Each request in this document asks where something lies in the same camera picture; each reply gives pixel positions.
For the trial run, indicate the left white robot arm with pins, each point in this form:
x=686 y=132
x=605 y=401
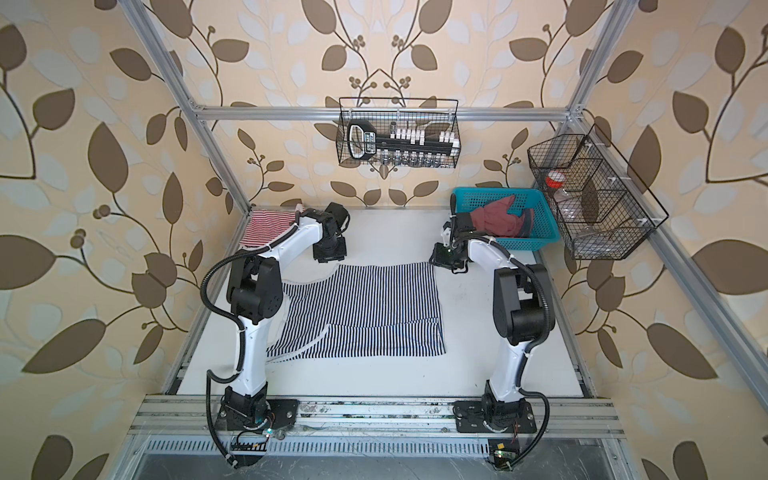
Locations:
x=254 y=293

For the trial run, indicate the red white striped folded top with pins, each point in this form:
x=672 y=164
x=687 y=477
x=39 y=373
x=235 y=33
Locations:
x=266 y=226

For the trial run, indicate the blue white striped tank top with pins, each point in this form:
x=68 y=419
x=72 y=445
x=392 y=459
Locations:
x=363 y=311

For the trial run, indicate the maroon garment in basket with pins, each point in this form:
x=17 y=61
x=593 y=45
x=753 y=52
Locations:
x=495 y=219

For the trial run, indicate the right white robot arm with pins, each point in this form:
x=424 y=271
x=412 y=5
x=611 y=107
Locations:
x=522 y=316

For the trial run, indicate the black wire basket wall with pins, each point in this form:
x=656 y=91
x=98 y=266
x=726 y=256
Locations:
x=620 y=209
x=433 y=114

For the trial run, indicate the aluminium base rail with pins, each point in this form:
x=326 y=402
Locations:
x=413 y=427

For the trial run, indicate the black wire basket right wall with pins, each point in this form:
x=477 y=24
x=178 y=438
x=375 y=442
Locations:
x=620 y=209

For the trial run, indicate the black socket tool set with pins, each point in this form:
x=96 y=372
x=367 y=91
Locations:
x=401 y=146

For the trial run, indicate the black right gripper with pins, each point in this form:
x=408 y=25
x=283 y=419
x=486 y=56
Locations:
x=438 y=258

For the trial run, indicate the teal plastic basket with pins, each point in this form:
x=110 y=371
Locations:
x=545 y=230

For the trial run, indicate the red capped clear bottle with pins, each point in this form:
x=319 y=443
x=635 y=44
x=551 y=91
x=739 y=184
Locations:
x=566 y=204

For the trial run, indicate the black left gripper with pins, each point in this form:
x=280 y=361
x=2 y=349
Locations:
x=340 y=254

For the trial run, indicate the black wire basket back wall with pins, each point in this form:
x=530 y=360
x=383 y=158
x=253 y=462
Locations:
x=433 y=114

